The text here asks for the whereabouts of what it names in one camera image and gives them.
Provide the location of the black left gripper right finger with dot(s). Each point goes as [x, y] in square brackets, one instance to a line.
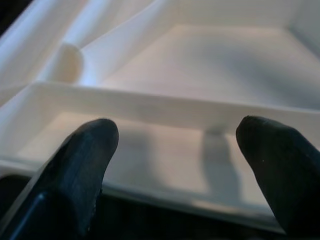
[282, 170]

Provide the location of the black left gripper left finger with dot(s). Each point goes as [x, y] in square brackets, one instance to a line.
[70, 180]

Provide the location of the white plastic children table top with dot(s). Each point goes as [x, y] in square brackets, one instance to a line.
[175, 75]

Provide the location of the black plastic table cover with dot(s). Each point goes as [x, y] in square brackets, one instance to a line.
[150, 220]

